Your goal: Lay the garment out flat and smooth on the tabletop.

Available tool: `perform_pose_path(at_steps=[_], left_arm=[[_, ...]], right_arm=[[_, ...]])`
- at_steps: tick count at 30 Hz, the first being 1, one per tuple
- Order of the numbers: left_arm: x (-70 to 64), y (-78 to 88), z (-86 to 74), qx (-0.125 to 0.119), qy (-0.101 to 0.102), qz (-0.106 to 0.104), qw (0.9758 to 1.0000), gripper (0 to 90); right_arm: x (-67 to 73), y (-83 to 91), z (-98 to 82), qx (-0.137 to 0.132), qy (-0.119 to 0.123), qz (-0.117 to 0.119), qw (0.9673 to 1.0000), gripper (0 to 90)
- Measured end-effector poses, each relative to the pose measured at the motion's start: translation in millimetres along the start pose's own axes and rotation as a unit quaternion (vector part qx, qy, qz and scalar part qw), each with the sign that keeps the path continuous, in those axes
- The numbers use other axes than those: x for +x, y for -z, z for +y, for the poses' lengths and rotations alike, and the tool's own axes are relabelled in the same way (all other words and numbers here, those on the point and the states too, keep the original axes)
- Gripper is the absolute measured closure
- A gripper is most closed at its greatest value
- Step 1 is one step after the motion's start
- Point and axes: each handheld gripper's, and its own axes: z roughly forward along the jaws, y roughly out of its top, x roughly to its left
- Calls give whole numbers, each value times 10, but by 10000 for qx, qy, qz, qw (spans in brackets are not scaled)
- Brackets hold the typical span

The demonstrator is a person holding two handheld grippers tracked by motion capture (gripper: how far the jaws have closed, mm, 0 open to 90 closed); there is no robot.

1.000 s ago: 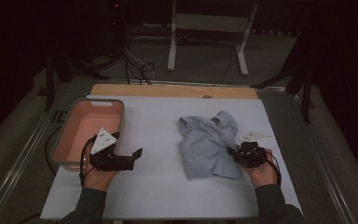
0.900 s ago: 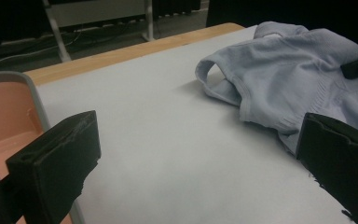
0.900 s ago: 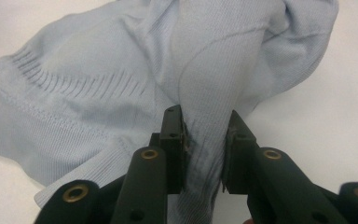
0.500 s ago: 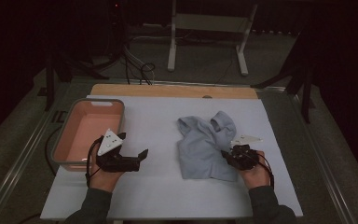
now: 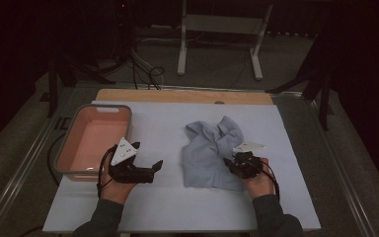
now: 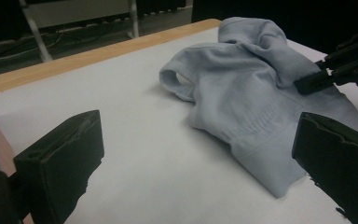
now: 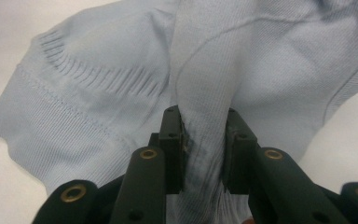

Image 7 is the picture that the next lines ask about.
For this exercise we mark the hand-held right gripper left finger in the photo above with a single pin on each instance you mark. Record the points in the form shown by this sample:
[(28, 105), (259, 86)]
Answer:
[(174, 155)]

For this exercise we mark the white table mat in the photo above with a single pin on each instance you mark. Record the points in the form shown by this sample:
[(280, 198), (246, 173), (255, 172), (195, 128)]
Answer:
[(0, 37)]

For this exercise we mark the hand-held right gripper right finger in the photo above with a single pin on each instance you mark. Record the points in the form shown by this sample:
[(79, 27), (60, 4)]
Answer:
[(237, 155)]

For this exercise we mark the light blue knit garment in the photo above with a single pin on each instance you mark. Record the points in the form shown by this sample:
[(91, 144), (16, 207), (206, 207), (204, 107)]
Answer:
[(90, 102)]

